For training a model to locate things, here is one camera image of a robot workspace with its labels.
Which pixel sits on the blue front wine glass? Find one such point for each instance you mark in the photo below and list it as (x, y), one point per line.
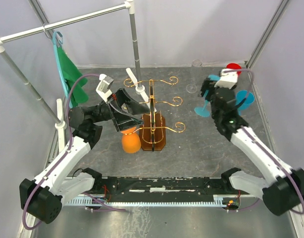
(249, 100)

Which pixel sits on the light blue back glass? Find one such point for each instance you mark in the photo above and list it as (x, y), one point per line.
(204, 104)

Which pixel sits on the gold wire glass rack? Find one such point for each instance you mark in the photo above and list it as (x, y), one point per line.
(152, 102)

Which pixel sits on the blue clothes hanger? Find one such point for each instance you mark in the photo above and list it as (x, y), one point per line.
(57, 41)

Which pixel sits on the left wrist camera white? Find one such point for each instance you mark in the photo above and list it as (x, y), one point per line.
(103, 88)

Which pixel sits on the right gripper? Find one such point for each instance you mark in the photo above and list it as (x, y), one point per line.
(207, 85)

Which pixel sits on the clear wine glass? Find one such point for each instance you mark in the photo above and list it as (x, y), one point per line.
(196, 69)

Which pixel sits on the orange wine glass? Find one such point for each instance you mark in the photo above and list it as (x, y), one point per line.
(130, 141)

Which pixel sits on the brown wooden rack base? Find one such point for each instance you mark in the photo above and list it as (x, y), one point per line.
(153, 139)

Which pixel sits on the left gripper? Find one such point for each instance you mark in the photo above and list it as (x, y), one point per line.
(122, 120)

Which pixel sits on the silver clothes rail frame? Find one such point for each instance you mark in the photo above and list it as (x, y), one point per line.
(25, 127)

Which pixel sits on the light blue cable duct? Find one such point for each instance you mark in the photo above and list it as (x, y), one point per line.
(216, 201)

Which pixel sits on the red wine glass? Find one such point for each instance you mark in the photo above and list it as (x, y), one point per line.
(234, 67)

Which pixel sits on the green cloth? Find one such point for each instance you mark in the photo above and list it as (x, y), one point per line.
(71, 74)

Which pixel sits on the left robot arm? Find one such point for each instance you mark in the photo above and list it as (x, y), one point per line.
(44, 196)

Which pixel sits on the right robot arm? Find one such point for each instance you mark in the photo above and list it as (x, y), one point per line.
(281, 188)

